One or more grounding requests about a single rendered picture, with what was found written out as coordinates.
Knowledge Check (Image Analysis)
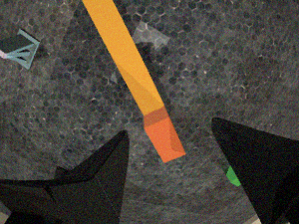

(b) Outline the orange bar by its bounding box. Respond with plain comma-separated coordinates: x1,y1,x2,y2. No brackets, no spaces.
82,0,185,163

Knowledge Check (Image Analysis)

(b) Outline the small green cube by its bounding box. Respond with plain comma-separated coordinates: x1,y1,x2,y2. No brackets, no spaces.
225,167,241,187

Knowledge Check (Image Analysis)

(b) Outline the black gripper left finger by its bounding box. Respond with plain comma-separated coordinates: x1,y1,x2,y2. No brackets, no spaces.
0,130,130,224

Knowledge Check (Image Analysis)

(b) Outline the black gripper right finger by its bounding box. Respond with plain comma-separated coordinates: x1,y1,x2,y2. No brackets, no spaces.
210,118,299,224

